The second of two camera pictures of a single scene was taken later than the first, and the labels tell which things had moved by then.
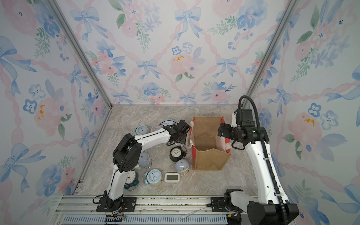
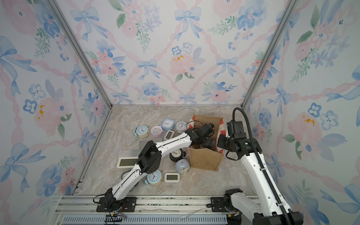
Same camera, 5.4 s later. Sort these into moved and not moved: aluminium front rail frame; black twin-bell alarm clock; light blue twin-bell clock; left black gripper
Moved: left black gripper
Not moved: black twin-bell alarm clock; light blue twin-bell clock; aluminium front rail frame
